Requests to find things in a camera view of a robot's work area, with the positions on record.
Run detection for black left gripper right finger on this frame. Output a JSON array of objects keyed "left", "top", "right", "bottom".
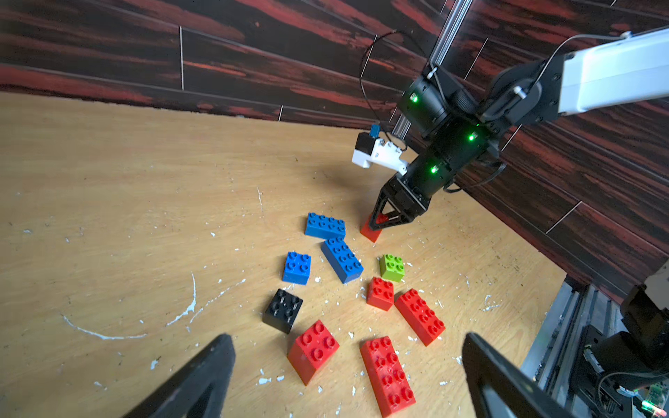
[{"left": 462, "top": 332, "right": 571, "bottom": 417}]

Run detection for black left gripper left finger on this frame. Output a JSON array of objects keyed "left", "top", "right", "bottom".
[{"left": 126, "top": 334, "right": 236, "bottom": 417}]

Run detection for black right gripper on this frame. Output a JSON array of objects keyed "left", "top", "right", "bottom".
[{"left": 370, "top": 175, "right": 430, "bottom": 230}]

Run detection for green square brick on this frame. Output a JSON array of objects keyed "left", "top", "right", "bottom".
[{"left": 380, "top": 254, "right": 405, "bottom": 283}]

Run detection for red long brick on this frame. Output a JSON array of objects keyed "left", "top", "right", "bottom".
[
  {"left": 395, "top": 289, "right": 445, "bottom": 347},
  {"left": 360, "top": 336, "right": 416, "bottom": 417}
]

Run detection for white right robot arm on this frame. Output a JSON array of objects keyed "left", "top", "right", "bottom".
[{"left": 354, "top": 28, "right": 668, "bottom": 231}]

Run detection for blue long brick near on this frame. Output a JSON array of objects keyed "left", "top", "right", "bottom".
[{"left": 321, "top": 238, "right": 364, "bottom": 284}]

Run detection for blue long brick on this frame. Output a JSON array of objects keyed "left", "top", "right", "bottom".
[
  {"left": 321, "top": 238, "right": 364, "bottom": 284},
  {"left": 305, "top": 212, "right": 346, "bottom": 240}
]

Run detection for blue long brick far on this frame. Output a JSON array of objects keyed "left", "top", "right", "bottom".
[{"left": 305, "top": 212, "right": 346, "bottom": 240}]

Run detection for small red square brick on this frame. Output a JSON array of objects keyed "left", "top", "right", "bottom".
[{"left": 367, "top": 277, "right": 395, "bottom": 312}]

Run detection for aluminium front base rails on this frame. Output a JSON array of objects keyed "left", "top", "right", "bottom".
[{"left": 519, "top": 279, "right": 669, "bottom": 418}]

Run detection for black square brick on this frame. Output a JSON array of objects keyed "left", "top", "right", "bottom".
[{"left": 262, "top": 289, "right": 303, "bottom": 334}]

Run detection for red tall square brick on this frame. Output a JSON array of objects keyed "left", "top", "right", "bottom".
[{"left": 287, "top": 320, "right": 340, "bottom": 386}]

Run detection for small blue square brick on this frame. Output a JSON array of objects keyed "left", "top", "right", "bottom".
[{"left": 282, "top": 252, "right": 311, "bottom": 286}]

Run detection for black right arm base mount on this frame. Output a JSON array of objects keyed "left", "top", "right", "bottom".
[{"left": 570, "top": 284, "right": 668, "bottom": 417}]

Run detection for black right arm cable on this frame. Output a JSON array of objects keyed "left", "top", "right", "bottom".
[{"left": 359, "top": 30, "right": 435, "bottom": 153}]

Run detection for aluminium frame rail right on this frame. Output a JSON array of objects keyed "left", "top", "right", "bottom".
[{"left": 392, "top": 0, "right": 473, "bottom": 139}]

